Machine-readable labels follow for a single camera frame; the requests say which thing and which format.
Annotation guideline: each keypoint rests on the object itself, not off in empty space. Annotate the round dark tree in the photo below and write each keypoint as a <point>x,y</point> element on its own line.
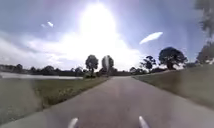
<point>91,62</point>
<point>107,63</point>

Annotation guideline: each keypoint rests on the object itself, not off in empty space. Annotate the grey asphalt path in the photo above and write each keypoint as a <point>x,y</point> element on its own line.
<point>118,100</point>

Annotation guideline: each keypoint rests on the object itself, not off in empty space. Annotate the small dark tree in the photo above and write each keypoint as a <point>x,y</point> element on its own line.
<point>148,62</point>

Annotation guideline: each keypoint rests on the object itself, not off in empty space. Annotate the distant row of trees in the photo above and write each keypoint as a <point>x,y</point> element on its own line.
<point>45,70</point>

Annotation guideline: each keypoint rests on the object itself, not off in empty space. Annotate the broad dark tree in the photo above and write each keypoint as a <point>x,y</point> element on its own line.
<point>171,56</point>

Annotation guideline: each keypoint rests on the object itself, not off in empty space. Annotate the robot's own part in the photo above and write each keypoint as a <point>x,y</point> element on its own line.
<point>73,123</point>
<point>143,122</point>

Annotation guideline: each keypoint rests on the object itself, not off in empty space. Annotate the green grass field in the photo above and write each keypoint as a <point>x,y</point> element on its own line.
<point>191,85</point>
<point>35,93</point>

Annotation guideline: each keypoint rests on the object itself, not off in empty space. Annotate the pond water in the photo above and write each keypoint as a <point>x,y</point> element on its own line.
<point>28,76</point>

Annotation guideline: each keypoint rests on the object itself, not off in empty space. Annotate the overhanging tree branches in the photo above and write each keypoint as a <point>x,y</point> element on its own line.
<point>208,16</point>

